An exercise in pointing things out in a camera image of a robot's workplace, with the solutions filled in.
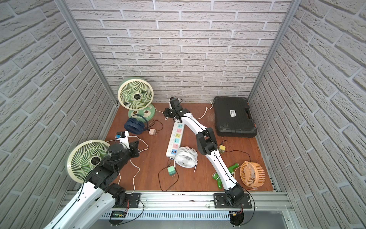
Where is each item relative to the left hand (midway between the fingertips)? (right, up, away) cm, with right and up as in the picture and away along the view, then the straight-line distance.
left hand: (136, 138), depth 77 cm
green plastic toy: (+45, -22, +2) cm, 50 cm away
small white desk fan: (+28, -10, 0) cm, 30 cm away
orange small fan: (+63, -19, -3) cm, 66 cm away
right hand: (+12, +16, +29) cm, 35 cm away
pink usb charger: (+3, +1, +22) cm, 23 cm away
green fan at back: (-5, +27, +14) cm, 31 cm away
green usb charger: (+19, -20, +5) cm, 28 cm away
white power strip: (+20, -4, +17) cm, 27 cm away
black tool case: (+62, +12, +23) cm, 67 cm away
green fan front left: (-25, -9, -6) cm, 27 cm away
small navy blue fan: (-6, +6, +15) cm, 17 cm away
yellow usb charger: (+51, -8, +12) cm, 53 cm away
